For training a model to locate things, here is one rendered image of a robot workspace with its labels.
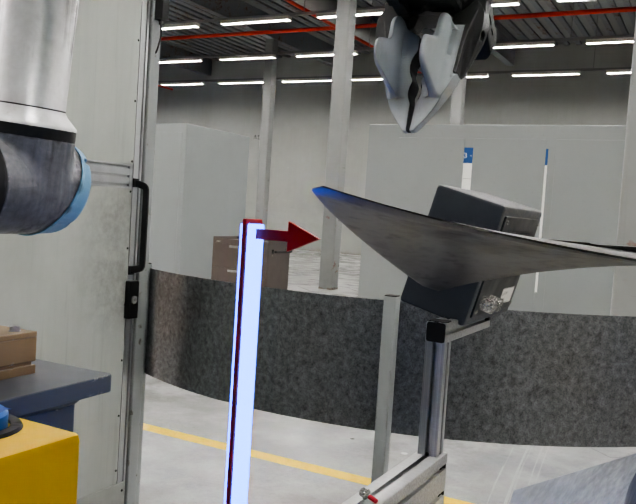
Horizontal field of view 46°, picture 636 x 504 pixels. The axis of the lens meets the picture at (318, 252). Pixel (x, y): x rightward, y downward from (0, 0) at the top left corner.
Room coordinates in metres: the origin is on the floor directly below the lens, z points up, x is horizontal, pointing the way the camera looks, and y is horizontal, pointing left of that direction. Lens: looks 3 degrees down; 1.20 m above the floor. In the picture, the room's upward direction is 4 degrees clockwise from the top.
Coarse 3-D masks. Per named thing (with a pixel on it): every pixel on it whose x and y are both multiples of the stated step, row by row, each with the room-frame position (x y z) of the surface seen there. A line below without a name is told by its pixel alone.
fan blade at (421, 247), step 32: (320, 192) 0.49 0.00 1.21; (352, 224) 0.55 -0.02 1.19; (384, 224) 0.53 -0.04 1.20; (416, 224) 0.49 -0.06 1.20; (448, 224) 0.46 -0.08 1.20; (384, 256) 0.62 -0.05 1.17; (416, 256) 0.60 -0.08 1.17; (448, 256) 0.59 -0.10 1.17; (480, 256) 0.57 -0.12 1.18; (512, 256) 0.55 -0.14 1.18; (544, 256) 0.54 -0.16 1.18; (576, 256) 0.51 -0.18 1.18; (608, 256) 0.43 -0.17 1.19; (448, 288) 0.66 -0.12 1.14
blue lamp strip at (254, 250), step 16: (256, 224) 0.61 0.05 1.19; (256, 240) 0.62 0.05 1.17; (256, 256) 0.62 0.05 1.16; (256, 272) 0.62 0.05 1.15; (256, 288) 0.62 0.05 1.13; (256, 304) 0.62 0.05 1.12; (256, 320) 0.62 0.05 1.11; (256, 336) 0.62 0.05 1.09; (240, 352) 0.61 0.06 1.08; (240, 368) 0.61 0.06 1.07; (240, 384) 0.61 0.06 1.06; (240, 400) 0.61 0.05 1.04; (240, 416) 0.61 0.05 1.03; (240, 432) 0.61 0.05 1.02; (240, 448) 0.61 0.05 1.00; (240, 464) 0.61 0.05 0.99; (240, 480) 0.61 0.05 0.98; (240, 496) 0.62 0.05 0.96
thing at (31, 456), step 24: (0, 432) 0.39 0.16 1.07; (24, 432) 0.40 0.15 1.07; (48, 432) 0.40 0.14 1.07; (72, 432) 0.41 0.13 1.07; (0, 456) 0.37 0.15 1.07; (24, 456) 0.38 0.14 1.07; (48, 456) 0.39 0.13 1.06; (72, 456) 0.40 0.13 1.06; (0, 480) 0.36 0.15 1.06; (24, 480) 0.38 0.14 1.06; (48, 480) 0.39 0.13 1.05; (72, 480) 0.40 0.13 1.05
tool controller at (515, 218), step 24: (456, 192) 1.13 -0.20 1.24; (480, 192) 1.31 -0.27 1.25; (432, 216) 1.14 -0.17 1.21; (456, 216) 1.13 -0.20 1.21; (480, 216) 1.11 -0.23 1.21; (504, 216) 1.11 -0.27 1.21; (528, 216) 1.24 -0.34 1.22; (408, 288) 1.16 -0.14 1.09; (456, 288) 1.12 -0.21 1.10; (480, 288) 1.12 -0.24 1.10; (504, 288) 1.25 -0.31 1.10; (432, 312) 1.14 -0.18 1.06; (456, 312) 1.12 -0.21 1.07; (480, 312) 1.16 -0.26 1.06
